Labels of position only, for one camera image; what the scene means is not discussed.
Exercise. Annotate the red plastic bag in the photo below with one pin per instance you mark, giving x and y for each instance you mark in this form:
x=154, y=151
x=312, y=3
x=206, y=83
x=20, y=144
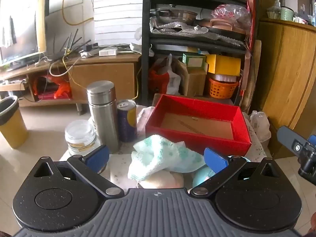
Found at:
x=158, y=81

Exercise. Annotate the orange plastic basket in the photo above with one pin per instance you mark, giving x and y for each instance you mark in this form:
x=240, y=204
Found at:
x=222, y=90

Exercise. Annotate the black router with antennas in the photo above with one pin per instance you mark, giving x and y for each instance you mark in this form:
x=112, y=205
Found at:
x=71, y=42

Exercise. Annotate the wooden television stand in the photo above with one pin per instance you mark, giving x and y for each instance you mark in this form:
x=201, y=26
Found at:
x=103, y=79

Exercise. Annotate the pink plastic bag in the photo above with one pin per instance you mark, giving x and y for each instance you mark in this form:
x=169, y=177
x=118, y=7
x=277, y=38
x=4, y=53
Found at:
x=229, y=12

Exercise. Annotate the yellow trash bin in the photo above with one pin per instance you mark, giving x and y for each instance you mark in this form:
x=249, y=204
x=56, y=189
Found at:
x=13, y=130

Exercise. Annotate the steel cooking pot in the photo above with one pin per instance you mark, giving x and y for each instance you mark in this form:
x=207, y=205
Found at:
x=175, y=16

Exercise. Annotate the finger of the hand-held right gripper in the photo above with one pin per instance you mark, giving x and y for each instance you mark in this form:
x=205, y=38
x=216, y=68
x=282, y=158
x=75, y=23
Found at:
x=308, y=163
x=288, y=138

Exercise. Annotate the green cup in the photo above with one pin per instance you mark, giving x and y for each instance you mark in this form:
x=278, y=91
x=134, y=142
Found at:
x=286, y=13

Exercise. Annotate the white power adapter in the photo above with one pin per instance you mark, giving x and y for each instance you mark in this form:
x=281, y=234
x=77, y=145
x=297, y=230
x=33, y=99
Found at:
x=108, y=51

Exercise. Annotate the green box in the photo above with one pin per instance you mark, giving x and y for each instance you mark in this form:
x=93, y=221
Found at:
x=193, y=60

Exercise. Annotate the crumpled white plastic bag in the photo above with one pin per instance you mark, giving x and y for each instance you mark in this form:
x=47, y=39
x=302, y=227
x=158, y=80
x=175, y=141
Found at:
x=259, y=123

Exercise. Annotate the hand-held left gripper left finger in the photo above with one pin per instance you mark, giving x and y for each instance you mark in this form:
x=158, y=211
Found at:
x=98, y=156

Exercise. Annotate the floral tablecloth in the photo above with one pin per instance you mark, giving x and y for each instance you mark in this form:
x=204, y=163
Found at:
x=118, y=164

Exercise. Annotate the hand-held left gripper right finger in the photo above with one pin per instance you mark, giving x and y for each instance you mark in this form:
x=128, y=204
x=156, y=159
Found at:
x=214, y=159

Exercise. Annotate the tan clay pot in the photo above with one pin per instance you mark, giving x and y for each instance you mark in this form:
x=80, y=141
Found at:
x=219, y=24

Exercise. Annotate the red bag under stand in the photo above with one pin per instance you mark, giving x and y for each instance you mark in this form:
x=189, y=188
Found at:
x=61, y=88

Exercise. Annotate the wooden cabinet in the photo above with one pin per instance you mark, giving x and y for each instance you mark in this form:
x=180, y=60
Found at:
x=291, y=79

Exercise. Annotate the black shelf rack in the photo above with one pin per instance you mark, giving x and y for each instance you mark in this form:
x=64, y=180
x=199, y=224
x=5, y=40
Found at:
x=145, y=54

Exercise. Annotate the red cardboard box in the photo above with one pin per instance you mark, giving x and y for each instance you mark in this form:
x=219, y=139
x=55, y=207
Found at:
x=197, y=138

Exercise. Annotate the yellow and blue drink can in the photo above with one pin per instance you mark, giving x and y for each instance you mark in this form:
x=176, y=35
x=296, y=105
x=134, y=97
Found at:
x=126, y=126

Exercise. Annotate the flat screen television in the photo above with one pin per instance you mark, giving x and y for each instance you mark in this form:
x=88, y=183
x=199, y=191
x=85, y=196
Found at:
x=19, y=34

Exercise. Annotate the glass jar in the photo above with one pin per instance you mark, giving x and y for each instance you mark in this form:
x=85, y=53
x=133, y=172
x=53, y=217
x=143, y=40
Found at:
x=79, y=138

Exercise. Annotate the brown cardboard box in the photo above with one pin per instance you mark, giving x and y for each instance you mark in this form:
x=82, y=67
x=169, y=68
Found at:
x=195, y=82

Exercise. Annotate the pink pig plush toy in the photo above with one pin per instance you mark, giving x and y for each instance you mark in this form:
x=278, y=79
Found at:
x=202, y=176

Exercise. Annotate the yellow box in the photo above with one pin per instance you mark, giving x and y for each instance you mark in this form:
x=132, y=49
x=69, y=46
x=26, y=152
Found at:
x=223, y=65

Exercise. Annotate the clear plastic wrap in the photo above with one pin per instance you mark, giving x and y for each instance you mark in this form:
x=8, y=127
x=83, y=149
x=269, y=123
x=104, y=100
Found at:
x=172, y=28

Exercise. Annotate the mint green white towel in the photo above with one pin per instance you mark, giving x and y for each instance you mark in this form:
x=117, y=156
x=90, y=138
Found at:
x=158, y=153

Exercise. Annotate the white printed plastic bag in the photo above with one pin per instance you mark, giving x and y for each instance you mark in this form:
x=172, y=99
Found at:
x=174, y=81

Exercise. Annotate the white ribbed column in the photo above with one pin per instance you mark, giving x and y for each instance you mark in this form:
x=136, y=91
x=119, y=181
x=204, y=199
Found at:
x=118, y=12

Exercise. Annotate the stainless steel thermos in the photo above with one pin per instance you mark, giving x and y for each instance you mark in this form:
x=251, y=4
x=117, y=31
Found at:
x=103, y=118

